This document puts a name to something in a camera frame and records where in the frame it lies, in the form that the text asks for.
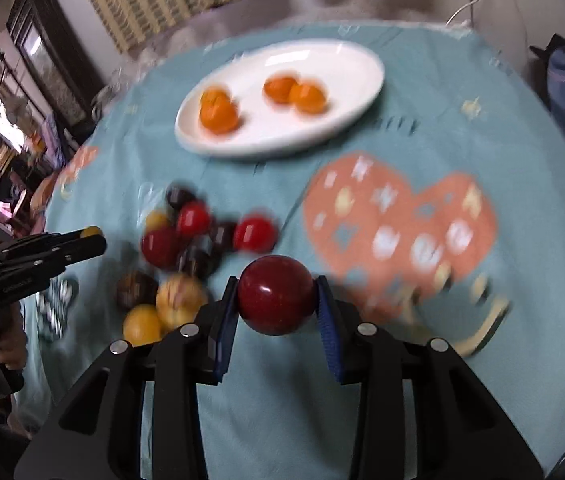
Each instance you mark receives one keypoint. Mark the black white patterned object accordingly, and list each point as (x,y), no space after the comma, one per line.
(57,305)

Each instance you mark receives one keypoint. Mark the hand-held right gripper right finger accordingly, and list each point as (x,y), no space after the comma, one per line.
(330,345)

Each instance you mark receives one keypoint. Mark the dark purple plum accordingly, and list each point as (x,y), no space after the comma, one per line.
(222,236)
(180,195)
(197,260)
(135,287)

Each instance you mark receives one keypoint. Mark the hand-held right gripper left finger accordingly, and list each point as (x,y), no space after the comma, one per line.
(225,330)

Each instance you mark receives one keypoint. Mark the large dark red plum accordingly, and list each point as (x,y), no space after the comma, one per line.
(275,295)

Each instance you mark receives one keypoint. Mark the teal printed tablecloth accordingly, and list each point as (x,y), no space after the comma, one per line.
(262,185)

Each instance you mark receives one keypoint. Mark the small yellow plum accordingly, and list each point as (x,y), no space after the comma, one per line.
(157,220)

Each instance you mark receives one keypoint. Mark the tiny yellow fruit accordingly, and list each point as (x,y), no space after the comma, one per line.
(93,231)

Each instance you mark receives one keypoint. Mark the dark wooden cabinet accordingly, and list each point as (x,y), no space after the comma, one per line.
(47,55)

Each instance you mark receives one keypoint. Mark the white oval plate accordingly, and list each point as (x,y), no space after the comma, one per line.
(282,130)

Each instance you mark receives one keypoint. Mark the yellow red-streaked peach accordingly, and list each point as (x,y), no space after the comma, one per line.
(181,299)

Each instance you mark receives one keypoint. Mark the small orange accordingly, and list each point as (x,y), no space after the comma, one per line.
(278,89)
(218,111)
(309,98)

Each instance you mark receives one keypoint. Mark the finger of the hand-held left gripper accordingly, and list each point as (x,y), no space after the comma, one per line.
(77,250)
(42,241)

